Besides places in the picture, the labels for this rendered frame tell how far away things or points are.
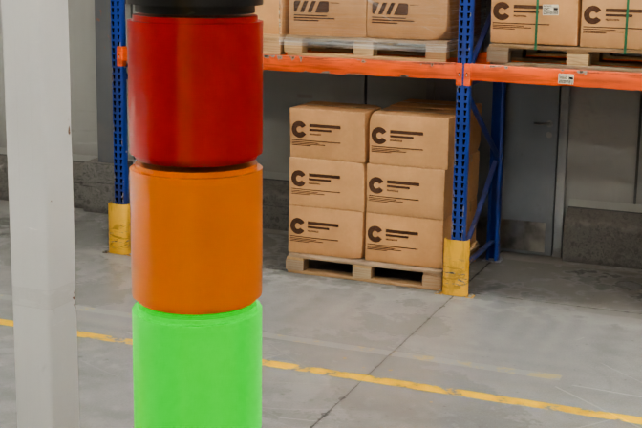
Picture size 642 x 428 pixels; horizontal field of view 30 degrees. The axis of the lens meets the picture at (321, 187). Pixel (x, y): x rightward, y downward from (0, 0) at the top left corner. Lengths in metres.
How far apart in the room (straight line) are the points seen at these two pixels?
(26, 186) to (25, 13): 0.43
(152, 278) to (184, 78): 0.08
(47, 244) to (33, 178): 0.17
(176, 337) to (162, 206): 0.05
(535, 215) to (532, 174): 0.33
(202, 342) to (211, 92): 0.09
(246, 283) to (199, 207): 0.04
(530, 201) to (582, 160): 0.51
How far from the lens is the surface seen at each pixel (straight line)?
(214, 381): 0.45
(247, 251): 0.45
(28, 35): 3.00
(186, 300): 0.44
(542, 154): 9.44
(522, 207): 9.54
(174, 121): 0.43
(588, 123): 9.40
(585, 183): 9.47
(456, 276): 8.33
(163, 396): 0.46
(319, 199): 8.69
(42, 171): 3.03
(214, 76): 0.43
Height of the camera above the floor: 2.35
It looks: 11 degrees down
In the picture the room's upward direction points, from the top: 1 degrees clockwise
